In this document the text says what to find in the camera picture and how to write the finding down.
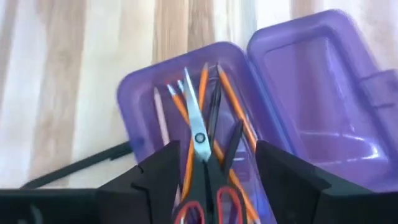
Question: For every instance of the purple plastic supply box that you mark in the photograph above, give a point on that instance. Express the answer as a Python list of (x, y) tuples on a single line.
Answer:
[(326, 93)]

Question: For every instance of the black pen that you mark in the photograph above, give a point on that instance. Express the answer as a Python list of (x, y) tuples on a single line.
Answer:
[(77, 166)]

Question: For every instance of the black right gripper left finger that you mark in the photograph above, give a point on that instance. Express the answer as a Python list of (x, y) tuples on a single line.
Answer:
[(149, 186)]

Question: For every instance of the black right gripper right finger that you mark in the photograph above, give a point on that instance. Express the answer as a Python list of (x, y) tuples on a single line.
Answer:
[(289, 186)]

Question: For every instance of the pale pink pencil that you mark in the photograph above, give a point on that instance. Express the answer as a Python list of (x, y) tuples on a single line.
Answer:
[(161, 118)]

